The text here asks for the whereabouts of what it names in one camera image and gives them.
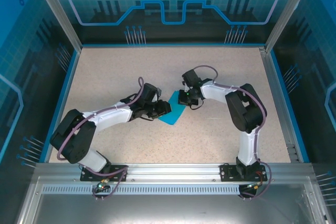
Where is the slotted grey cable duct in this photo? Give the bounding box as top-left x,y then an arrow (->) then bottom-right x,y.
41,186 -> 241,195

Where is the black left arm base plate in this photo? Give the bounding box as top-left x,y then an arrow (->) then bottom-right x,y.
80,165 -> 129,182

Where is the aluminium frame post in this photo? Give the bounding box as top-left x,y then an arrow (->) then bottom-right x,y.
28,0 -> 82,51
264,0 -> 318,52

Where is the table side rail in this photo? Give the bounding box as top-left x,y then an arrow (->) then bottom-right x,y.
39,49 -> 82,163
258,47 -> 301,163

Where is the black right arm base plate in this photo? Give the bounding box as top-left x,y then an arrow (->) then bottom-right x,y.
219,163 -> 268,182

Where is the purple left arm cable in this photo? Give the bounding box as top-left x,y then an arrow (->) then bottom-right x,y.
57,77 -> 129,201

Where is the blue square paper sheet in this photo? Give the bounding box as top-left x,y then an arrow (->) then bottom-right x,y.
158,90 -> 186,125

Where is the aluminium mounting rail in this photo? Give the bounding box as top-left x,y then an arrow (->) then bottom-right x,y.
35,163 -> 314,183

